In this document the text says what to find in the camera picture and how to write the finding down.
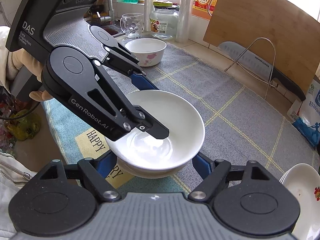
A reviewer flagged white bowl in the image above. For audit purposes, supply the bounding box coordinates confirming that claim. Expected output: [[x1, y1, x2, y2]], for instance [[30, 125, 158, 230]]
[[106, 90, 205, 178], [125, 38, 167, 67], [117, 158, 191, 179]]

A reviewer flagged white plate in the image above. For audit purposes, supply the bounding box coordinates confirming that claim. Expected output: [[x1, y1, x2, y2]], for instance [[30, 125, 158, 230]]
[[279, 163, 319, 239]]

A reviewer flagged steel kitchen sink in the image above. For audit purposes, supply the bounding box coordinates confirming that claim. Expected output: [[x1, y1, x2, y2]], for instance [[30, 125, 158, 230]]
[[84, 16, 124, 37]]

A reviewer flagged gloved left hand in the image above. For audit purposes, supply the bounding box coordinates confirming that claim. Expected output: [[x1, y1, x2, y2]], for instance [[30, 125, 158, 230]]
[[7, 48, 54, 102]]

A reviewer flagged clear glass mug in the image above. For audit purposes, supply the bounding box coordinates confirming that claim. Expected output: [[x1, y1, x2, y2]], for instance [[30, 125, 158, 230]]
[[120, 13, 144, 40]]

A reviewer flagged metal sink faucet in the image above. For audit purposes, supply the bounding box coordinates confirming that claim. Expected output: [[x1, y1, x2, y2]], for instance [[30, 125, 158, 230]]
[[97, 0, 116, 26]]

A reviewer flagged glass jar green lid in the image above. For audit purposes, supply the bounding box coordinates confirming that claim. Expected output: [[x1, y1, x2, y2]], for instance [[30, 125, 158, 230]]
[[149, 0, 178, 40]]

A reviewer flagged plastic wrap roll tall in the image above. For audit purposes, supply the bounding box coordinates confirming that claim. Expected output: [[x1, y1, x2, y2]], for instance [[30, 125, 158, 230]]
[[176, 0, 193, 43]]

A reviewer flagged white blue salt bag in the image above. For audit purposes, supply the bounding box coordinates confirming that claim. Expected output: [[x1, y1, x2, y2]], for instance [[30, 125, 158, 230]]
[[287, 76, 320, 151]]

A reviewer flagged bamboo cutting board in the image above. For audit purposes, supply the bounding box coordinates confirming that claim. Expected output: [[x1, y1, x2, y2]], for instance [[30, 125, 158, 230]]
[[203, 0, 319, 100]]

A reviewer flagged metal wire rack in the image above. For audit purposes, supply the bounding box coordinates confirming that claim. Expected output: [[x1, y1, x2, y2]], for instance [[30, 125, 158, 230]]
[[218, 37, 277, 100]]

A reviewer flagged kitchen knife black handle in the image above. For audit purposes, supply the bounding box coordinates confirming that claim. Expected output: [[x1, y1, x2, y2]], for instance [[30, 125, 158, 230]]
[[218, 41, 306, 101]]

